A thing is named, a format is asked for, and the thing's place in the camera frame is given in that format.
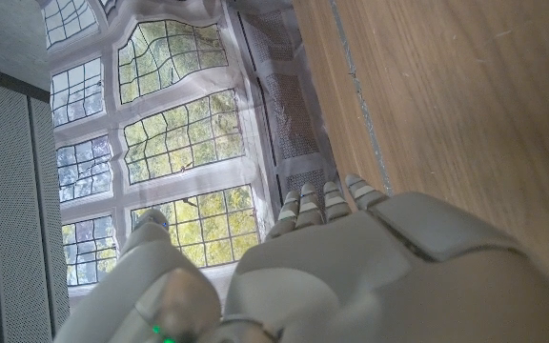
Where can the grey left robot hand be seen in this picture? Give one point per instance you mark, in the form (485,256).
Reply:
(351,286)

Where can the printed window backdrop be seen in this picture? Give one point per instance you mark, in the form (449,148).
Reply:
(184,133)

